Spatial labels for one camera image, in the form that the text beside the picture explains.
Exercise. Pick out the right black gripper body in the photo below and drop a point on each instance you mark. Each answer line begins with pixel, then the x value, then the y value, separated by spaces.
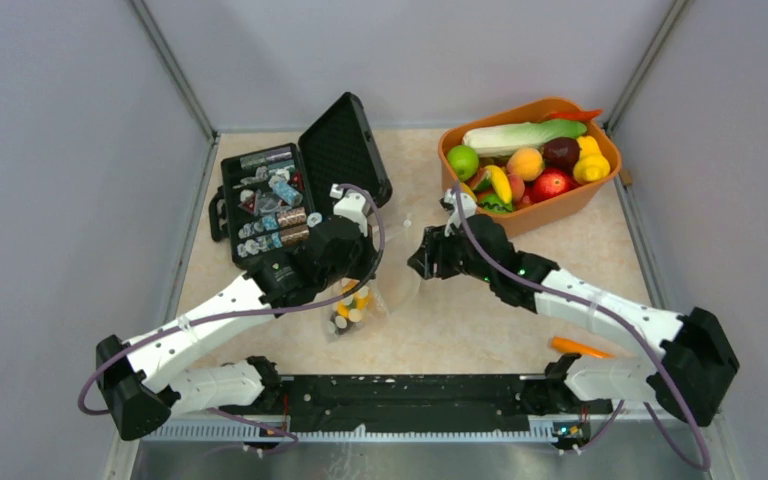
pixel 452 255

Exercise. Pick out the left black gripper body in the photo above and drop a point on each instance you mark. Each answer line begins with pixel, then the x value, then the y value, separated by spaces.
pixel 358 263

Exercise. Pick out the yellow bell pepper toy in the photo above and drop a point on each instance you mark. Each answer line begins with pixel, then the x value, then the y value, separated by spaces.
pixel 353 308

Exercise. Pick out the clear dotted zip bag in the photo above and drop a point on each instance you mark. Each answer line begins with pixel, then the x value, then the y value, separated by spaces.
pixel 395 284

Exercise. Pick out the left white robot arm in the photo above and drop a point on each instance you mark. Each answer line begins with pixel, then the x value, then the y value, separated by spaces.
pixel 142 382

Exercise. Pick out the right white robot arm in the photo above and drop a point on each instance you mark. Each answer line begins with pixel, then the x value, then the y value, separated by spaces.
pixel 684 362

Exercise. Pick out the black open case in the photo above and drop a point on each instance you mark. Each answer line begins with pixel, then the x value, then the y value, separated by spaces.
pixel 269 199

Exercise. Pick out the yellow banana toy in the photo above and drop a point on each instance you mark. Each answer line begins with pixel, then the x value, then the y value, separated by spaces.
pixel 499 182

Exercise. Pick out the green apple toy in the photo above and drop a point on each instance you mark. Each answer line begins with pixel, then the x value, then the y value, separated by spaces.
pixel 464 161

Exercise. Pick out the peach toy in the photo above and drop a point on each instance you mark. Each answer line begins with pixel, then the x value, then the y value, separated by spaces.
pixel 526 163

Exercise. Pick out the green white cabbage toy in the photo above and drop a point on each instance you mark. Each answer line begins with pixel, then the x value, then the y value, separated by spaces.
pixel 506 139

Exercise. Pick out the red apple toy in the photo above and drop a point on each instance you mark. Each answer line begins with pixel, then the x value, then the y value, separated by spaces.
pixel 550 184

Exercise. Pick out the orange carrot toy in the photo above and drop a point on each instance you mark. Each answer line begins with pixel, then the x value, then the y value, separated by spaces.
pixel 568 346

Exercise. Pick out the dark purple fruit toy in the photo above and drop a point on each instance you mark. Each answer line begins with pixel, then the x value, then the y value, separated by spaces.
pixel 562 153

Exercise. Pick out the yellow pear toy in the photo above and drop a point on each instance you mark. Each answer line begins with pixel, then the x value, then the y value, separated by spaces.
pixel 592 165

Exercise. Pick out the red chili toy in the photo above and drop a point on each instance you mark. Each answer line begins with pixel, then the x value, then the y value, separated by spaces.
pixel 576 116

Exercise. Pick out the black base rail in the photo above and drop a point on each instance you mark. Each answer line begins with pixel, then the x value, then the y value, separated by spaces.
pixel 459 403

